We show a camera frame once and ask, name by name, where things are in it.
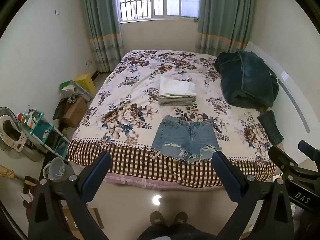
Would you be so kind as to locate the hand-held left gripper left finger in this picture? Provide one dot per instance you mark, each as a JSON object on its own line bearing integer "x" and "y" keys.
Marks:
{"x": 96, "y": 172}

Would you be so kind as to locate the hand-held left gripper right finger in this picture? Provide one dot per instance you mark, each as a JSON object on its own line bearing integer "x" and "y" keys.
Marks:
{"x": 225, "y": 173}

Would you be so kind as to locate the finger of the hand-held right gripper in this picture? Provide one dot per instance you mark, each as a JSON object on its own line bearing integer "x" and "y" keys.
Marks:
{"x": 280, "y": 156}
{"x": 310, "y": 148}

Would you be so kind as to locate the light blue denim shorts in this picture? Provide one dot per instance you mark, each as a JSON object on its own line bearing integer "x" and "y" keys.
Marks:
{"x": 185, "y": 136}

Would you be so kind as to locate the dark blue jeans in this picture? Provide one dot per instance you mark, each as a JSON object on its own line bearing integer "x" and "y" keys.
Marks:
{"x": 271, "y": 127}

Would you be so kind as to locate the white plastic pitcher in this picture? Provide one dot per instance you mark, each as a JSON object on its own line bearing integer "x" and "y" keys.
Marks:
{"x": 58, "y": 170}

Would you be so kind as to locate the person's right shoe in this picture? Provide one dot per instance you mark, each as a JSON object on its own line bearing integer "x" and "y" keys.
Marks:
{"x": 180, "y": 217}

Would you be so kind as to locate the white headboard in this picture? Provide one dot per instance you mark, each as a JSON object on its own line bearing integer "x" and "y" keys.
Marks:
{"x": 295, "y": 87}

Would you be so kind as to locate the brown cardboard box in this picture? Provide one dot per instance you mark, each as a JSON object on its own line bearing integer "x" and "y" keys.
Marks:
{"x": 75, "y": 112}

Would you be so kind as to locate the teal storage cart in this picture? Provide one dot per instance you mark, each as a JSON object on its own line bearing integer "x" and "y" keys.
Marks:
{"x": 45, "y": 130}

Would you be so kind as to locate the person's dark clothing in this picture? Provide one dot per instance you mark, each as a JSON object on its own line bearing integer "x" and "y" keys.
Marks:
{"x": 175, "y": 233}

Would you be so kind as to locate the bed with floral sheet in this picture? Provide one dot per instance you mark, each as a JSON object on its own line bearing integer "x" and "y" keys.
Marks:
{"x": 130, "y": 100}

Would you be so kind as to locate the dark green blanket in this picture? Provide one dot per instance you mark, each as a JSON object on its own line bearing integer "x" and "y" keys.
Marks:
{"x": 246, "y": 80}

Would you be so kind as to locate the clear bin with green lid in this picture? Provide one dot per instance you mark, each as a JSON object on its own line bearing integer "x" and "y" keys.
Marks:
{"x": 75, "y": 90}

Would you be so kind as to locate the grey folded cloth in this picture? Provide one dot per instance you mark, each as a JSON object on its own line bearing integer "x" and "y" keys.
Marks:
{"x": 175, "y": 101}

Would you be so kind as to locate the yellow box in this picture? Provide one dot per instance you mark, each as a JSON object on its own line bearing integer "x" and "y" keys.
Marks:
{"x": 86, "y": 82}

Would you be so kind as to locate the red tape roll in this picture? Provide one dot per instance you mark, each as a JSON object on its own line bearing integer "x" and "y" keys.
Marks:
{"x": 20, "y": 118}

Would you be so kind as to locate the white standing fan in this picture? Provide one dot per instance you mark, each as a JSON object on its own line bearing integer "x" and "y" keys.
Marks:
{"x": 10, "y": 132}

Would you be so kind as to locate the white folded cloth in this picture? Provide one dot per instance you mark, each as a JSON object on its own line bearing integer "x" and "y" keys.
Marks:
{"x": 177, "y": 86}

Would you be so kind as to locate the teal curtain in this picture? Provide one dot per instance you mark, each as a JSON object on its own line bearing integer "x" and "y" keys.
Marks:
{"x": 222, "y": 17}
{"x": 102, "y": 25}

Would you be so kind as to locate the wall power outlet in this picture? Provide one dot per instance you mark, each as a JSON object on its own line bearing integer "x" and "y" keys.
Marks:
{"x": 88, "y": 63}

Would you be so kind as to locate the wall light switch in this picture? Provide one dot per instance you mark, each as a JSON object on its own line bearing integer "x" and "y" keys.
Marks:
{"x": 57, "y": 12}

